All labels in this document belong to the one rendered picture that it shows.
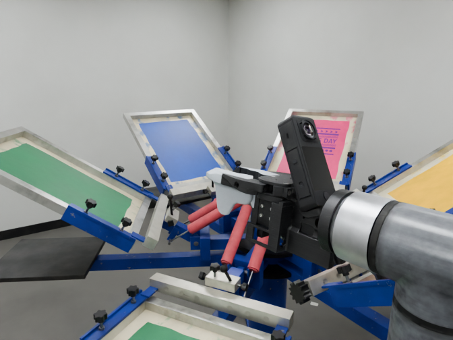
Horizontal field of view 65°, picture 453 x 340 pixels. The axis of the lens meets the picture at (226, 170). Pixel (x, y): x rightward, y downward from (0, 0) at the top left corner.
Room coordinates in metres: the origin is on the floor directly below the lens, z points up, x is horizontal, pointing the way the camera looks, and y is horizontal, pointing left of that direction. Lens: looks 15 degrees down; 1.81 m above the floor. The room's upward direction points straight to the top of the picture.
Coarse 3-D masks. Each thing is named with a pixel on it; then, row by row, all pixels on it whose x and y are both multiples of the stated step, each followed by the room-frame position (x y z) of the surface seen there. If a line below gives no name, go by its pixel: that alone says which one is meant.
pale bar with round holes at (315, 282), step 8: (352, 264) 1.15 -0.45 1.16; (328, 272) 1.08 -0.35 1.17; (336, 272) 1.10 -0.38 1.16; (352, 272) 1.14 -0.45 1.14; (360, 272) 1.15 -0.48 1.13; (304, 280) 1.06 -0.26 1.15; (312, 280) 1.04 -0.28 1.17; (320, 280) 1.05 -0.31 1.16; (328, 280) 1.07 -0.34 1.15; (336, 280) 1.08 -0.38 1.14; (344, 280) 1.10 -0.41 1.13; (312, 288) 1.02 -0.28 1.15; (320, 288) 1.03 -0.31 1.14
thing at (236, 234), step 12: (216, 204) 1.71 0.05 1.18; (240, 204) 1.60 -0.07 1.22; (192, 216) 1.71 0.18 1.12; (204, 216) 1.60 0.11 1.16; (216, 216) 1.59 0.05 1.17; (240, 216) 1.52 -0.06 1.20; (192, 228) 1.58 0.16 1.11; (240, 228) 1.47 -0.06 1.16; (240, 240) 1.44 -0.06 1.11; (264, 240) 1.39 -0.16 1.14; (228, 252) 1.38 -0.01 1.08; (264, 252) 1.37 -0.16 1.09; (252, 264) 1.31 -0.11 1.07
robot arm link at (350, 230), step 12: (360, 192) 0.35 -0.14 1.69; (348, 204) 0.33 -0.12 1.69; (360, 204) 0.33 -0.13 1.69; (372, 204) 0.32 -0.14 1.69; (384, 204) 0.32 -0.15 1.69; (336, 216) 0.33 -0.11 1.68; (348, 216) 0.33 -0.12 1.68; (360, 216) 0.32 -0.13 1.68; (372, 216) 0.31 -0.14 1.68; (336, 228) 0.33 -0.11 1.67; (348, 228) 0.32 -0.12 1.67; (360, 228) 0.31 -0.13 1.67; (372, 228) 0.37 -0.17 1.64; (336, 240) 0.32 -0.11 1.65; (348, 240) 0.32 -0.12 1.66; (360, 240) 0.31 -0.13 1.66; (336, 252) 0.33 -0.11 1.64; (348, 252) 0.32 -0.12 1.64; (360, 252) 0.31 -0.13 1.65; (360, 264) 0.31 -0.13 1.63
